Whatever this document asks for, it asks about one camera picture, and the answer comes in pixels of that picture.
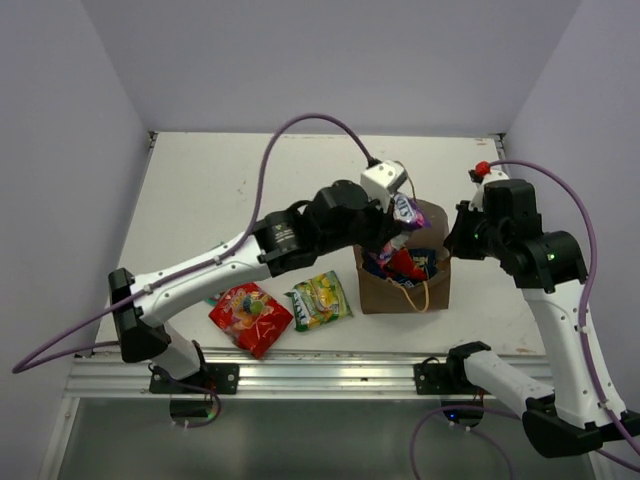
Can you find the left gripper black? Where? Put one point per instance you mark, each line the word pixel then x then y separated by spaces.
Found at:
pixel 386 228

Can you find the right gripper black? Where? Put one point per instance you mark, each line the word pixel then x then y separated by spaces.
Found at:
pixel 456 239

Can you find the purple Fox's berries candy bag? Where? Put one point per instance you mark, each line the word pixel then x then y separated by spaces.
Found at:
pixel 410 217

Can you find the red snack sticks bag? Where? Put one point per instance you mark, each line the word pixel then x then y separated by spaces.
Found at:
pixel 401 263

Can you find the blue Kettle chips bag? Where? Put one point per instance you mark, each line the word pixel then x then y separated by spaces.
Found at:
pixel 425 259

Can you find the brown paper bag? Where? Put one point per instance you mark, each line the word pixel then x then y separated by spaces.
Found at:
pixel 403 295

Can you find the yellow green Fox's candy bag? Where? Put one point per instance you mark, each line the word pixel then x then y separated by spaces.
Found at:
pixel 318 301

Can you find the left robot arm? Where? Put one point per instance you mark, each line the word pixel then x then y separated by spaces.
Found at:
pixel 342 215

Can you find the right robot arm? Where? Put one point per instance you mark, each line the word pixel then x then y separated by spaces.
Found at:
pixel 572 416

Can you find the red fruit candy bag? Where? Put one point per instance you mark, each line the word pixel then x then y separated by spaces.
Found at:
pixel 251 318

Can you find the teal red candy bag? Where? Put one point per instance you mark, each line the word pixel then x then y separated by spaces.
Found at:
pixel 214 299

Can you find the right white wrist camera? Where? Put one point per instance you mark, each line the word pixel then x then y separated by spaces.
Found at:
pixel 481 175

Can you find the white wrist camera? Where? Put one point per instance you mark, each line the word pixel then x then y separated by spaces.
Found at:
pixel 481 175
pixel 381 181

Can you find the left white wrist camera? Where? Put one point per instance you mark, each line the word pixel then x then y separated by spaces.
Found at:
pixel 381 181

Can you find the aluminium rail frame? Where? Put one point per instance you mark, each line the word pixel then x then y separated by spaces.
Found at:
pixel 197 189

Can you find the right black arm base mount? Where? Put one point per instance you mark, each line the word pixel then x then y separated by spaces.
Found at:
pixel 432 377

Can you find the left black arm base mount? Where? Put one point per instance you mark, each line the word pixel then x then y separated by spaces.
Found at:
pixel 218 378

